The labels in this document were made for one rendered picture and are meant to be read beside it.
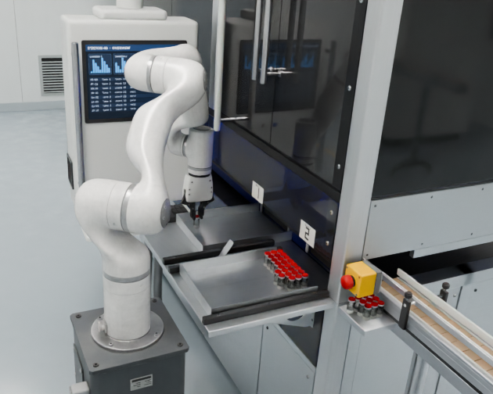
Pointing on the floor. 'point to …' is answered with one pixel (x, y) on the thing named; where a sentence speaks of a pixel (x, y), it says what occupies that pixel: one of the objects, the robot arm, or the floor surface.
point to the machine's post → (358, 180)
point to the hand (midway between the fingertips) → (196, 213)
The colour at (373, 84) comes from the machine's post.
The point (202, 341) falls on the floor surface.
